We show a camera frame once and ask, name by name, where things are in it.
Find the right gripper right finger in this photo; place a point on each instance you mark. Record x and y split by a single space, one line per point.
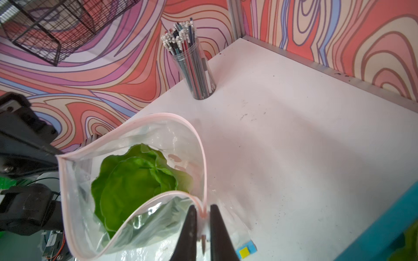
221 246

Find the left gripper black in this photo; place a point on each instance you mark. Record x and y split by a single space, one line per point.
26 151

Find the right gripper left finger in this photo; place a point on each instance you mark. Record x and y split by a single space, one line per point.
186 247

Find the clear zip-top bag blue seal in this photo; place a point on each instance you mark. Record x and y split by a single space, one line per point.
246 250

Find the small clear bag pink seal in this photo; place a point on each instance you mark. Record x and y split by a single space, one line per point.
151 231

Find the small green cabbage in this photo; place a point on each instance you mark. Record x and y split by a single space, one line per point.
125 182

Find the chinese cabbage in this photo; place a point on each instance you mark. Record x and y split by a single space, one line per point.
409 252

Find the teal plastic basket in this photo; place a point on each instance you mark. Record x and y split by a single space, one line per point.
386 234

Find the clear cup of pens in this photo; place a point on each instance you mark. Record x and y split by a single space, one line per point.
183 45

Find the black wire basket left wall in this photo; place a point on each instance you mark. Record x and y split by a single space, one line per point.
53 30

